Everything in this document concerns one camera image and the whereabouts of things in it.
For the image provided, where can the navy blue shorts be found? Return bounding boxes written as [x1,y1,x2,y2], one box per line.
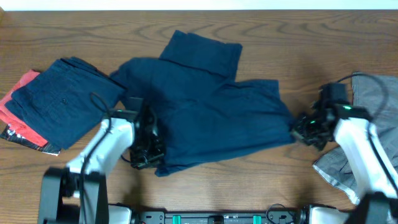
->
[111,30,294,177]

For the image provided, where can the grey shorts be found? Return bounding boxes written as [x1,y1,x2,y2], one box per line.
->
[313,75,397,205]

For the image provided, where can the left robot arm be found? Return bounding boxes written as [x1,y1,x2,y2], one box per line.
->
[37,104,165,223]

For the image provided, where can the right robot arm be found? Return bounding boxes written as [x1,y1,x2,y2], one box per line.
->
[292,104,397,223]

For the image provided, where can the folded navy shorts on stack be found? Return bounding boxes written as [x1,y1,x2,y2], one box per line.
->
[6,57,125,149]

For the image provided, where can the folded black printed garment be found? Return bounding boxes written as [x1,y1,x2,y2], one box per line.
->
[1,125,61,156]

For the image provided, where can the folded red garment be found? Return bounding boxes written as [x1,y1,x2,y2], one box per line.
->
[1,70,48,147]

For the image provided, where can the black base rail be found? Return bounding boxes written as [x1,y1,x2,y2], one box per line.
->
[131,207,308,224]

